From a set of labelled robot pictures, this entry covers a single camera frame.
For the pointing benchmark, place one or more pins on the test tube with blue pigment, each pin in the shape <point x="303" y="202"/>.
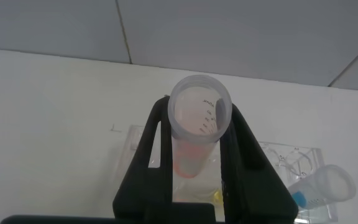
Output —
<point x="322" y="186"/>

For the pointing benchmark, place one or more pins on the clear plastic test tube rack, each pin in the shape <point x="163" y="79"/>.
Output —
<point x="303" y="161"/>

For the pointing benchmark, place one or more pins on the test tube with yellow pigment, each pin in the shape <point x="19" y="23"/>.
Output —
<point x="218" y="198"/>

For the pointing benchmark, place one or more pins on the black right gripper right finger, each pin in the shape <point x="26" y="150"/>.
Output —
<point x="253" y="193"/>

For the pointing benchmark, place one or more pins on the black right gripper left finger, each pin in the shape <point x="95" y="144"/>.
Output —
<point x="135" y="193"/>

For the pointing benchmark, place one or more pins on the test tube with red pigment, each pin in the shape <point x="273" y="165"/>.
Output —
<point x="191" y="155"/>

